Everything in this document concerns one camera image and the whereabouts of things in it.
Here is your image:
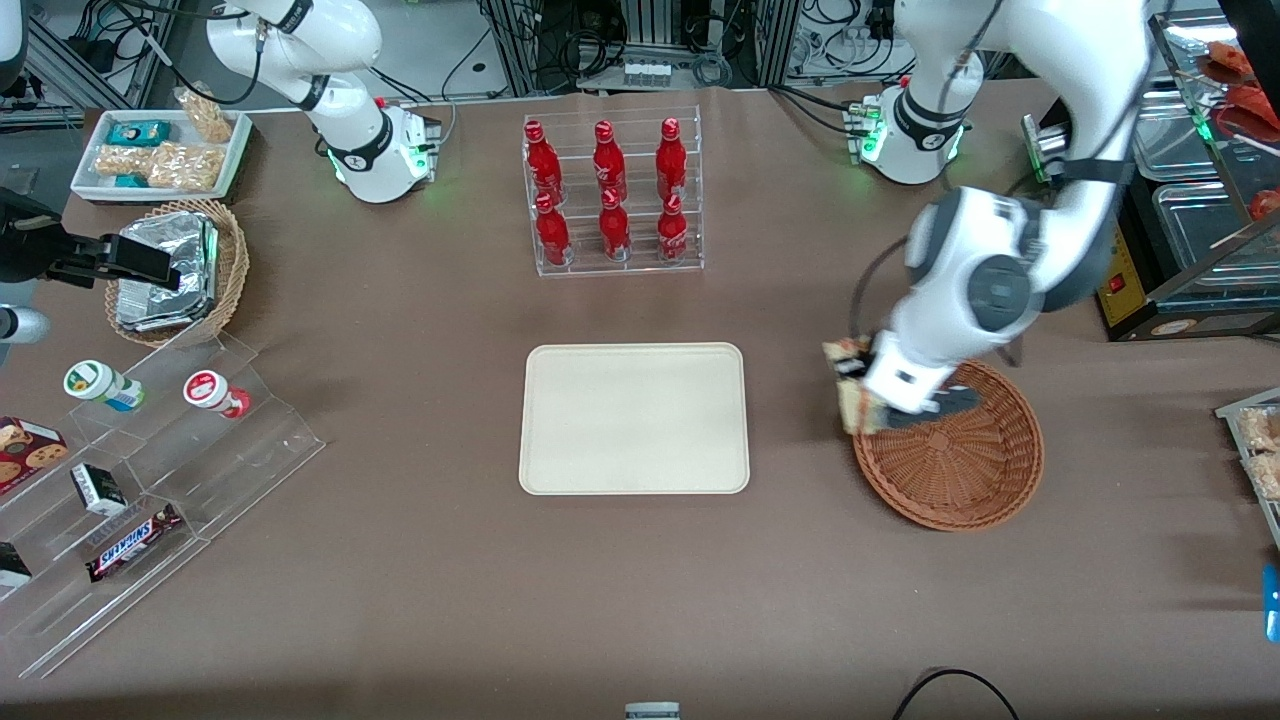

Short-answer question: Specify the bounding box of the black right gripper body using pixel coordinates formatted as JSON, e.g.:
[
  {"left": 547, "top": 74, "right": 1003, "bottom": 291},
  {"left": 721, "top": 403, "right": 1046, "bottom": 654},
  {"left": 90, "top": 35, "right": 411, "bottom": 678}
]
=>
[{"left": 0, "top": 188, "right": 67, "bottom": 285}]

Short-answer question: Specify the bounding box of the triangular sandwich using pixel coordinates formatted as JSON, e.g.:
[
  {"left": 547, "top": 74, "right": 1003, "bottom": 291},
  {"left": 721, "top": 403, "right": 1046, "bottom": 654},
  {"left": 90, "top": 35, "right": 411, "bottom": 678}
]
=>
[{"left": 823, "top": 340, "right": 883, "bottom": 434}]

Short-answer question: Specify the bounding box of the white rectangular snack tray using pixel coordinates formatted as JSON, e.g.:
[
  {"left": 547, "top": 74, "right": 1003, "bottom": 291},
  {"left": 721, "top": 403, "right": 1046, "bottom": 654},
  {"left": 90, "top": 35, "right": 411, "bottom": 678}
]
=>
[{"left": 70, "top": 108, "right": 253, "bottom": 201}]

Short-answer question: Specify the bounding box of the light wicker basket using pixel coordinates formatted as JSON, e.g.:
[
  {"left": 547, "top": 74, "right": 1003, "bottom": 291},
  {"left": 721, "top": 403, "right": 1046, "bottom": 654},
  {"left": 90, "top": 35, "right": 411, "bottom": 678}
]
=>
[{"left": 105, "top": 198, "right": 250, "bottom": 348}]

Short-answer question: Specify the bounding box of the brown round wicker basket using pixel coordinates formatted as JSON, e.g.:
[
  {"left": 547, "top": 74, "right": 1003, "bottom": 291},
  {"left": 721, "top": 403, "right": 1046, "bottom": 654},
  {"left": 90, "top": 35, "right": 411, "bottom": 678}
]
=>
[{"left": 851, "top": 360, "right": 1045, "bottom": 532}]

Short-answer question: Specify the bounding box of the cream rectangular tray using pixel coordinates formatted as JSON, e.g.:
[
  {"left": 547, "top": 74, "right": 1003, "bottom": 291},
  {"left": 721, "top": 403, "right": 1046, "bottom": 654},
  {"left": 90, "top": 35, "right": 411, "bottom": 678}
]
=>
[{"left": 518, "top": 342, "right": 751, "bottom": 496}]

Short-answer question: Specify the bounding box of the grey tray with snacks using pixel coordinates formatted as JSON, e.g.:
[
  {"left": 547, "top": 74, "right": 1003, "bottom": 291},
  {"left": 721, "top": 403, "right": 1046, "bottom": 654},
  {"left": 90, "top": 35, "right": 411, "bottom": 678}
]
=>
[{"left": 1215, "top": 388, "right": 1280, "bottom": 551}]

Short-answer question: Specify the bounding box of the silver foil package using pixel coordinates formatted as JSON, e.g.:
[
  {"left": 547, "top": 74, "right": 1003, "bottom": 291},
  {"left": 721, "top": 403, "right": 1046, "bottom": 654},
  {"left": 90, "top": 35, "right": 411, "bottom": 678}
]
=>
[{"left": 116, "top": 212, "right": 219, "bottom": 333}]

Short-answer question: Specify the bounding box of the large wrapped rice cracker pack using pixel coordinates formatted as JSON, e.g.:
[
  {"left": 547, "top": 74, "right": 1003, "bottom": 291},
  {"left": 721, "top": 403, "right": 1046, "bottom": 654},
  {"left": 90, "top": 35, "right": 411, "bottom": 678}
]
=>
[{"left": 148, "top": 142, "right": 223, "bottom": 193}]

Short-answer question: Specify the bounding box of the small wrapped rice cracker pack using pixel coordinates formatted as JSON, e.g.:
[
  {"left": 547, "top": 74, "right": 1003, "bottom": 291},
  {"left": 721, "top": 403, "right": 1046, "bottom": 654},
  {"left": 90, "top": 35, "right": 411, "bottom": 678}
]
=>
[{"left": 95, "top": 145, "right": 151, "bottom": 179}]

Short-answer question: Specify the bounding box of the green lid yogurt cup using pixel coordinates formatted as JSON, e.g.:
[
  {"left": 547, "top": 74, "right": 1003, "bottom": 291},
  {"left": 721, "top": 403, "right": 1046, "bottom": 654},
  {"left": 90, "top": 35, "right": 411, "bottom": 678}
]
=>
[{"left": 64, "top": 360, "right": 145, "bottom": 413}]

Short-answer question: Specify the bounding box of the red lid yogurt cup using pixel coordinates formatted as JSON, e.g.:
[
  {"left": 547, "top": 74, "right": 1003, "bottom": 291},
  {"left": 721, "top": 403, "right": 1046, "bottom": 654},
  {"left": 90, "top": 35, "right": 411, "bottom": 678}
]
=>
[{"left": 183, "top": 370, "right": 252, "bottom": 420}]

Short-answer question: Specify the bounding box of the clear bag of nuts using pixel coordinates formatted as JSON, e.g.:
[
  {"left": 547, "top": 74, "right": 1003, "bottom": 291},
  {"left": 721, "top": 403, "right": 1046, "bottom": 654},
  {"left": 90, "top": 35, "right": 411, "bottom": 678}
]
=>
[{"left": 175, "top": 88, "right": 233, "bottom": 144}]

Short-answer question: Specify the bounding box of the red cookie box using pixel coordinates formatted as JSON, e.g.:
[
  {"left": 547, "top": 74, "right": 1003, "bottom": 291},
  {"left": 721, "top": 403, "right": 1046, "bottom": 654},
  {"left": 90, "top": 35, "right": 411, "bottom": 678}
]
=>
[{"left": 0, "top": 416, "right": 69, "bottom": 496}]

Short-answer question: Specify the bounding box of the clear acrylic stepped shelf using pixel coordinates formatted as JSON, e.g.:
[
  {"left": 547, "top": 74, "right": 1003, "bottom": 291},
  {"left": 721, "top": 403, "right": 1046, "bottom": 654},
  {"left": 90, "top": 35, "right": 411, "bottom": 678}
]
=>
[{"left": 0, "top": 330, "right": 326, "bottom": 681}]

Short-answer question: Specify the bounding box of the red cola bottle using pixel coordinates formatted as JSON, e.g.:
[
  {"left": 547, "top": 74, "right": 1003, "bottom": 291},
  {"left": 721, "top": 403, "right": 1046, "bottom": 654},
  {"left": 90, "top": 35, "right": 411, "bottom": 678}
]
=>
[
  {"left": 525, "top": 120, "right": 563, "bottom": 203},
  {"left": 599, "top": 188, "right": 632, "bottom": 263},
  {"left": 657, "top": 193, "right": 689, "bottom": 265},
  {"left": 656, "top": 118, "right": 689, "bottom": 199},
  {"left": 593, "top": 120, "right": 628, "bottom": 201},
  {"left": 535, "top": 192, "right": 572, "bottom": 267}
]

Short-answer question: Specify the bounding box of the small black white box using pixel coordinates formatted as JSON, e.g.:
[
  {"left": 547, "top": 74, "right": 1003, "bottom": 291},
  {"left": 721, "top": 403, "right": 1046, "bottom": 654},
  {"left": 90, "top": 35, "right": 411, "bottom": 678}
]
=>
[{"left": 70, "top": 463, "right": 128, "bottom": 517}]

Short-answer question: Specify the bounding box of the clear acrylic bottle rack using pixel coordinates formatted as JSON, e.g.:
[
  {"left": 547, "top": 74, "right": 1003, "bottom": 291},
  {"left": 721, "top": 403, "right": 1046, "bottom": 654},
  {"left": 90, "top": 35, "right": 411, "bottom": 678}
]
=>
[{"left": 522, "top": 105, "right": 705, "bottom": 278}]

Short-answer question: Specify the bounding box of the silver metal box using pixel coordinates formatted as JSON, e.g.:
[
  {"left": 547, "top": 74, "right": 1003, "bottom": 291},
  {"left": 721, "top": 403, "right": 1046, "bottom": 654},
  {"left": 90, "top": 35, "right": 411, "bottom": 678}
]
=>
[{"left": 1022, "top": 112, "right": 1069, "bottom": 183}]

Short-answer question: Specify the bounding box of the snickers chocolate bar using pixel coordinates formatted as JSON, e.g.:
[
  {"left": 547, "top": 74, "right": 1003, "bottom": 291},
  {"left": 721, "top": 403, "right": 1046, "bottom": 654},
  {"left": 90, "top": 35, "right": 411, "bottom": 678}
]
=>
[{"left": 85, "top": 503, "right": 184, "bottom": 583}]

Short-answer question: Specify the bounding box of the steel food pan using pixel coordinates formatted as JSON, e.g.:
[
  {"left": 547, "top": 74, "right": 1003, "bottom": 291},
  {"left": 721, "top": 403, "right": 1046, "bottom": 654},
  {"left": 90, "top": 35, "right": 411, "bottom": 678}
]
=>
[{"left": 1130, "top": 80, "right": 1223, "bottom": 183}]

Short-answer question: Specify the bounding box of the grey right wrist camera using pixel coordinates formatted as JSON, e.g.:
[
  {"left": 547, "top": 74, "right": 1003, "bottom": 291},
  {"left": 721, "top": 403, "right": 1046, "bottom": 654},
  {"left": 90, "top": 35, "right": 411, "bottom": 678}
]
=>
[{"left": 0, "top": 305, "right": 51, "bottom": 346}]

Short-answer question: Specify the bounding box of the black floor cable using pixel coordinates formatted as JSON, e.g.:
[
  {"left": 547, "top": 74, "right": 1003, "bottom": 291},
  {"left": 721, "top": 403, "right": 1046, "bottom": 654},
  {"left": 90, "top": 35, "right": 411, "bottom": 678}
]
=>
[{"left": 892, "top": 668, "right": 1021, "bottom": 720}]

